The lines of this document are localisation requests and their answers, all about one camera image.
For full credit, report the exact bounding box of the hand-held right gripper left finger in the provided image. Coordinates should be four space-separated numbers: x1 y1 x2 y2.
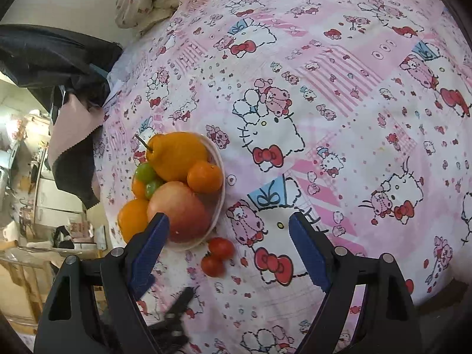
34 212 171 354

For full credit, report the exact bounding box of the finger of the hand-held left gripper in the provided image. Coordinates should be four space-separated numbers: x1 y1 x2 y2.
147 286 195 353

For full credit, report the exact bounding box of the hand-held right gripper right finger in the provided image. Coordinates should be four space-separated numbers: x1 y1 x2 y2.
288 212 434 354

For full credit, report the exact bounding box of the red cherry tomato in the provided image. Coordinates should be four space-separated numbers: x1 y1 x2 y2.
201 253 226 278
207 237 235 260

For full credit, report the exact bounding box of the red apple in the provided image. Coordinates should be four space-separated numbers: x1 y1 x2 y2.
147 181 212 244

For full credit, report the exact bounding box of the small orange kumquat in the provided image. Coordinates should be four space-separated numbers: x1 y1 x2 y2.
132 178 148 200

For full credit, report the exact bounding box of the small green citrus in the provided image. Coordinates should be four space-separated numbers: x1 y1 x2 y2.
145 180 163 200
135 162 157 183

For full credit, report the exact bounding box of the pink ceramic bowl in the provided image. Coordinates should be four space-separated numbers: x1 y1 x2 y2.
162 132 226 252

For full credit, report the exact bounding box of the orange tangerine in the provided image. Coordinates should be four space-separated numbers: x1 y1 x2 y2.
186 160 224 194

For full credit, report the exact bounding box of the round orange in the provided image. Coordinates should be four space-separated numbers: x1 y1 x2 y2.
118 198 151 244

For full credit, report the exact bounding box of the large knobbed orange citrus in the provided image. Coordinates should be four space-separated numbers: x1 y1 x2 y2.
135 132 209 183

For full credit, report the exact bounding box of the black cloth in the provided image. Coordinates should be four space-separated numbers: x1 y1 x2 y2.
52 138 102 209

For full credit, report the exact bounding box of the white cabinet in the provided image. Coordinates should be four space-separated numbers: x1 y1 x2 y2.
33 177 85 225

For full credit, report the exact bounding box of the pink cartoon printed bed sheet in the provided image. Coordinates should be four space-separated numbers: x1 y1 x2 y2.
92 0 472 354

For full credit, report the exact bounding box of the pink cloth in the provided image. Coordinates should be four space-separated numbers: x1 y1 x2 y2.
48 94 104 165

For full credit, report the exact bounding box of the black jacket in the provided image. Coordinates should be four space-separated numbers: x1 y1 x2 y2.
0 24 123 107

